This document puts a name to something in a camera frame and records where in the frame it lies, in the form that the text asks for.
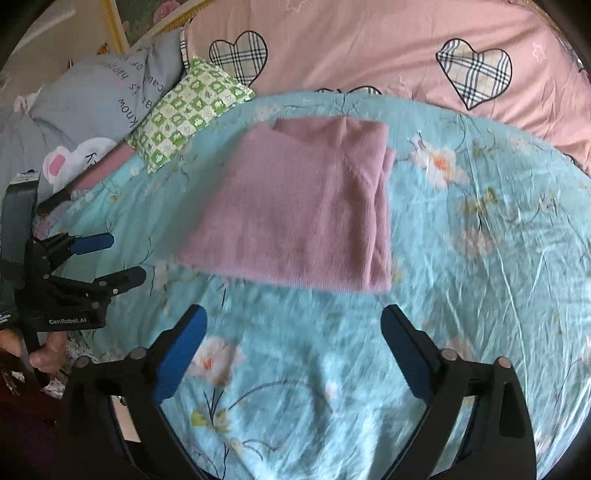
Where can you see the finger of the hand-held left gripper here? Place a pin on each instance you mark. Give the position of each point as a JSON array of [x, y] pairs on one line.
[[94, 242], [124, 278]]

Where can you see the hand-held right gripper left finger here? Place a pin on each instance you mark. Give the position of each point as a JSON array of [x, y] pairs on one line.
[[182, 357]]

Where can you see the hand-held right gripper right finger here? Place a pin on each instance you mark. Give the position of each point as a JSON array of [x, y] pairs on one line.
[[408, 357]]

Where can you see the pink knit sweater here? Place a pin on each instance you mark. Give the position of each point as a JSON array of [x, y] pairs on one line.
[[295, 207]]

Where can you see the person's left hand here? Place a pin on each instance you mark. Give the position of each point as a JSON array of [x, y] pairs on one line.
[[46, 357]]

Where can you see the pink cloth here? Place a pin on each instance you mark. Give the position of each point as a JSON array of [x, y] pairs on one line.
[[101, 168]]

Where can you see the blue floral bedsheet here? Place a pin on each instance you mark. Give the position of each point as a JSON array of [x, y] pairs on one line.
[[485, 277]]

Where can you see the person's dark red clothing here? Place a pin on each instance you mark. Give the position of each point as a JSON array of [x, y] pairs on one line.
[[27, 424]]

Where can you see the grey printed pillow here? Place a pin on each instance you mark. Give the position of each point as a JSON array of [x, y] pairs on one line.
[[92, 83]]

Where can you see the green checkered pillow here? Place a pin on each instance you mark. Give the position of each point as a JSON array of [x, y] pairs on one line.
[[189, 110]]

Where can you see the gold framed headboard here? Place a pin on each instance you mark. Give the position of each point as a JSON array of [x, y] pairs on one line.
[[115, 27]]

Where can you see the pink duvet with plaid hearts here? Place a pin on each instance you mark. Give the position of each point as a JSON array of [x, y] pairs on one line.
[[369, 46]]

